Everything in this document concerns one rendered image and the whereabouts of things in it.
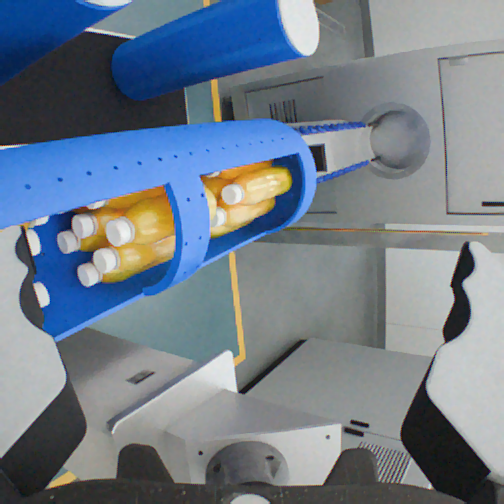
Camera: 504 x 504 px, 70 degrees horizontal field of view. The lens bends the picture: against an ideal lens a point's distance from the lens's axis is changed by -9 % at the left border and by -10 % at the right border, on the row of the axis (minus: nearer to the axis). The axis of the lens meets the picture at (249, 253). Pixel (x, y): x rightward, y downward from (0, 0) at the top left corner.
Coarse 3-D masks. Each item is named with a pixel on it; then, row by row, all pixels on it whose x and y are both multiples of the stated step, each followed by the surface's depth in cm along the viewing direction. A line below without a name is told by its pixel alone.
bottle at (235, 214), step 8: (272, 200) 95; (224, 208) 84; (232, 208) 84; (240, 208) 85; (248, 208) 87; (256, 208) 90; (264, 208) 93; (272, 208) 97; (224, 216) 83; (232, 216) 84; (240, 216) 86; (248, 216) 88; (256, 216) 92; (224, 224) 86; (232, 224) 86; (240, 224) 88
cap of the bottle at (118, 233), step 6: (108, 222) 56; (114, 222) 56; (120, 222) 56; (108, 228) 57; (114, 228) 56; (120, 228) 56; (126, 228) 56; (108, 234) 57; (114, 234) 57; (120, 234) 56; (126, 234) 56; (114, 240) 57; (120, 240) 56; (126, 240) 57
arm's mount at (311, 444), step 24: (216, 408) 75; (240, 408) 74; (264, 408) 74; (288, 408) 73; (168, 432) 67; (192, 432) 67; (216, 432) 67; (240, 432) 67; (264, 432) 66; (288, 432) 66; (312, 432) 67; (336, 432) 67; (192, 456) 65; (288, 456) 67; (312, 456) 67; (336, 456) 68; (192, 480) 66; (312, 480) 68
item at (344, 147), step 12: (336, 120) 197; (348, 120) 203; (336, 132) 179; (348, 132) 191; (360, 132) 201; (336, 144) 179; (348, 144) 191; (360, 144) 204; (336, 156) 179; (348, 156) 192; (360, 156) 206
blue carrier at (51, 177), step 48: (48, 144) 49; (96, 144) 53; (144, 144) 58; (192, 144) 65; (240, 144) 73; (288, 144) 86; (0, 192) 39; (48, 192) 43; (96, 192) 47; (192, 192) 60; (288, 192) 99; (48, 240) 68; (192, 240) 61; (240, 240) 94; (48, 288) 65; (96, 288) 69; (144, 288) 68
